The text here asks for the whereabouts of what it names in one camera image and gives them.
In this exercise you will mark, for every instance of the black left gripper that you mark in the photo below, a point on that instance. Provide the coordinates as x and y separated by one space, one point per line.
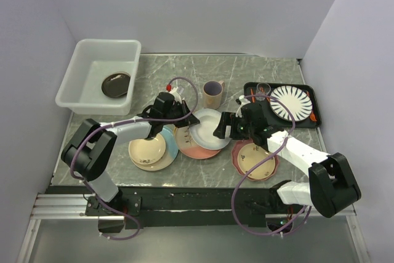
191 120

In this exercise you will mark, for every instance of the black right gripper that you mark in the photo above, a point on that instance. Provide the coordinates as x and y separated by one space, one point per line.
226 120

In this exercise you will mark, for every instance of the white grey rimmed plate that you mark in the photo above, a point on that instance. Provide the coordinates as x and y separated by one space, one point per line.
203 133

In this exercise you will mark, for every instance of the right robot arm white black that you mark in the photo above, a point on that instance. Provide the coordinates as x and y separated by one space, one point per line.
331 185

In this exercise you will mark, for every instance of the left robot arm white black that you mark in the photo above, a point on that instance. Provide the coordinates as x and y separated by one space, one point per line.
89 150

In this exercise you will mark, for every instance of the translucent white plastic bin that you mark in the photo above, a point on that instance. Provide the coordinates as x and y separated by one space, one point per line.
92 61

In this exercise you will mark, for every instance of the beige blue large plate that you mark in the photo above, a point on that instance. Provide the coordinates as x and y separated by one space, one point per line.
168 158

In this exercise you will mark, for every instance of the pink scalloped plate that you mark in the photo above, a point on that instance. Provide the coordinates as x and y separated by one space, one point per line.
234 154

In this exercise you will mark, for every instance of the beige pink branch plate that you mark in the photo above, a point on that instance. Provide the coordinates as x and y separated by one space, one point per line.
189 147

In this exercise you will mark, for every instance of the beige flower plate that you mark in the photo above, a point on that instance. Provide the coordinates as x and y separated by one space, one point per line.
249 155

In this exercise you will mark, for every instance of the pink beige mug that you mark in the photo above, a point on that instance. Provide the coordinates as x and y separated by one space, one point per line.
212 94

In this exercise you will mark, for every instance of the small beige black-stroke plate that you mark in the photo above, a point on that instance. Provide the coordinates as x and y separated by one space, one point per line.
147 151

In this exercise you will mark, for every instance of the small clear glass cup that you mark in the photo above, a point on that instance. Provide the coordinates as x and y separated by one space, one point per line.
262 91

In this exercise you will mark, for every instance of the white blue striped plate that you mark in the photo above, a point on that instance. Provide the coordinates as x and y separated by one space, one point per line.
295 100

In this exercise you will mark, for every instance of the orange utensil on tray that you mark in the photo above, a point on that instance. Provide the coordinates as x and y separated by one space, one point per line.
313 117

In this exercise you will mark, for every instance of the black serving tray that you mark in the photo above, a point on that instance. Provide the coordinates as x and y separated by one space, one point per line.
312 121

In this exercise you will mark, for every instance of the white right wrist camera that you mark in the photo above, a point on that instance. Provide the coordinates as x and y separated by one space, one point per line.
242 101

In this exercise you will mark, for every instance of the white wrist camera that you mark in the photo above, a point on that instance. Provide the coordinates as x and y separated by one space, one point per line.
242 101
176 91

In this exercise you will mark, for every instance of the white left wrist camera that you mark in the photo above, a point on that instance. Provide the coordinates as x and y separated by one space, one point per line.
176 91

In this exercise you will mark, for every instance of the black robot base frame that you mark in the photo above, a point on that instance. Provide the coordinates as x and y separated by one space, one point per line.
180 206

